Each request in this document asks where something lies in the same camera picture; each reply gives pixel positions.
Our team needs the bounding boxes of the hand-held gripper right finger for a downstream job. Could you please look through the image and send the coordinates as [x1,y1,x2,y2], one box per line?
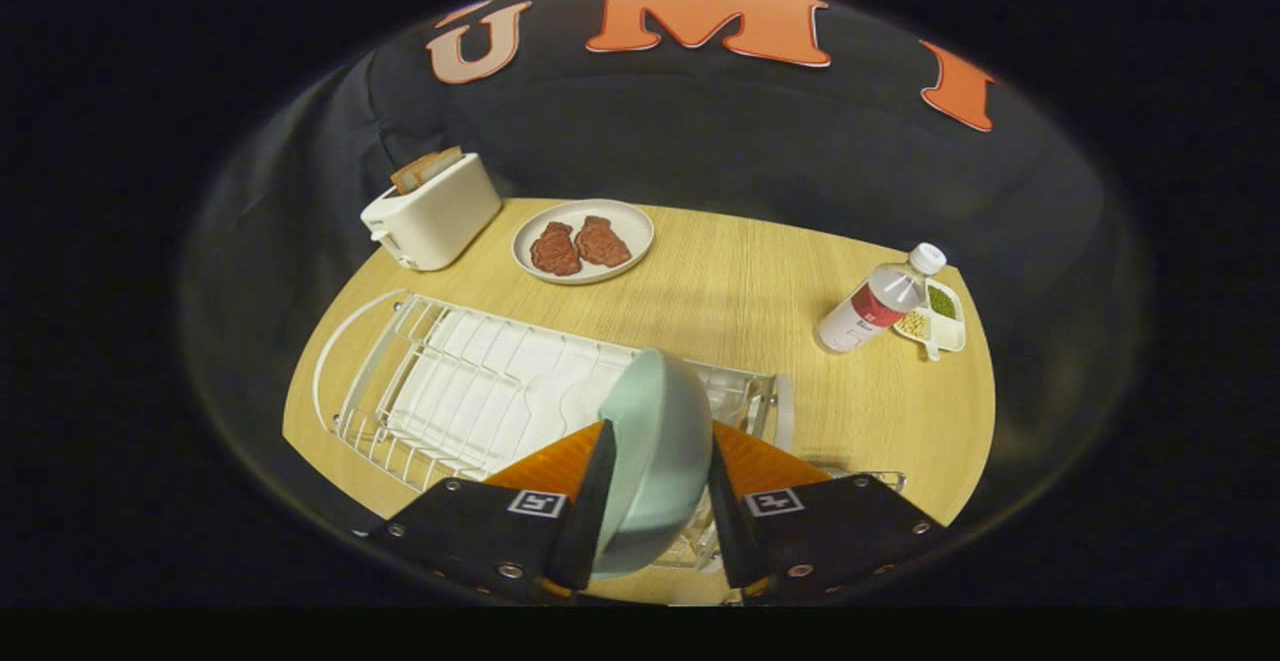
[706,420,947,605]

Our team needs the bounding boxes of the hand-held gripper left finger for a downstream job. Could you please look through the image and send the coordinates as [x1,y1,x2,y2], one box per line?
[365,419,619,603]

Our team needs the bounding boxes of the mint green plate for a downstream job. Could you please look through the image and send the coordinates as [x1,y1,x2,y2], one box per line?
[590,348,715,578]

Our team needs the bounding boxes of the metal wire basket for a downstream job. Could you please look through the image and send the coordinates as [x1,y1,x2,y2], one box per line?
[826,468,908,494]

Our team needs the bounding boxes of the white wire dish rack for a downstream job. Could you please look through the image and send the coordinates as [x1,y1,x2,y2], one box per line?
[313,288,797,574]

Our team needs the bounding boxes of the white plate with meat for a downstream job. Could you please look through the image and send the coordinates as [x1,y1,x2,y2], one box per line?
[512,199,656,286]

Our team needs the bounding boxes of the white divided dish with beans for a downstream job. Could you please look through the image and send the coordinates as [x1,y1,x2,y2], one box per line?
[892,278,968,362]

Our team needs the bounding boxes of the brown meat piece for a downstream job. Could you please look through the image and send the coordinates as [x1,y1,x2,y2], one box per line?
[575,216,633,269]
[530,222,583,277]

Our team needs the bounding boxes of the clear bottle with red label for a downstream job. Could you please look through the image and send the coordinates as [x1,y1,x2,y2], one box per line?
[815,243,948,355]

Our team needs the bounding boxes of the white toaster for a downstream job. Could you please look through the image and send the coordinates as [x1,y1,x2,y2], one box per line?
[360,153,503,273]

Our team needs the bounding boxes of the brown toast slice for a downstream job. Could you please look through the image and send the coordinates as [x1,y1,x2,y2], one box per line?
[390,146,465,195]

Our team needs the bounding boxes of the black backdrop cloth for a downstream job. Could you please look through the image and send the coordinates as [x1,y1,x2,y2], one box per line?
[185,0,1136,542]

